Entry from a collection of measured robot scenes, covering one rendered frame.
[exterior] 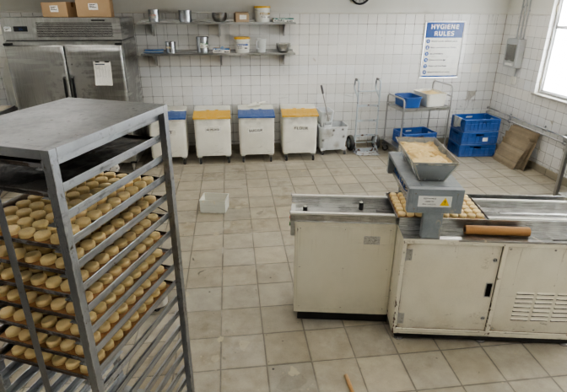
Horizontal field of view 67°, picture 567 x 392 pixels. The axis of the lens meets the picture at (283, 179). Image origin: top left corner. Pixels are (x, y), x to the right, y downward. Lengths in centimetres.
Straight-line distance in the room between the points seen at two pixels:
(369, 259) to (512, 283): 92
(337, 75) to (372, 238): 437
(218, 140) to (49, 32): 251
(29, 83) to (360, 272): 483
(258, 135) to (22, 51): 317
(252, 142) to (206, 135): 68
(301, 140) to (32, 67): 366
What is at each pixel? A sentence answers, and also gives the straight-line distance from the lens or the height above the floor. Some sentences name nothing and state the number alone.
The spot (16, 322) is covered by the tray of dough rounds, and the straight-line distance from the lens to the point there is 189.
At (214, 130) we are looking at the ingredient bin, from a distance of 632.
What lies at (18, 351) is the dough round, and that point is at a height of 97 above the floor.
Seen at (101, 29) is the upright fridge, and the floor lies 192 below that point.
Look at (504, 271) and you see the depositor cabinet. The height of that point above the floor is 61.
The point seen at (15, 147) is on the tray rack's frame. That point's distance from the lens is 143.
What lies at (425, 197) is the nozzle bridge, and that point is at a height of 112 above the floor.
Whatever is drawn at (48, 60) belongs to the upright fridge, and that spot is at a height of 155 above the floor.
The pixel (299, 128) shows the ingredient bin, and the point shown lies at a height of 52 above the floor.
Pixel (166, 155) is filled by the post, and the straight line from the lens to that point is 187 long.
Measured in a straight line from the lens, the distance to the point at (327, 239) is 299.
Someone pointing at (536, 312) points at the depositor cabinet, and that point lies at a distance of 345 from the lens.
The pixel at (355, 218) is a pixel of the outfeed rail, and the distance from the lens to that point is 294.
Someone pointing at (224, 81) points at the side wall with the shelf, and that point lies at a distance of 684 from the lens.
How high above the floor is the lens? 219
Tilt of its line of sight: 22 degrees down
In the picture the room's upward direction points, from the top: straight up
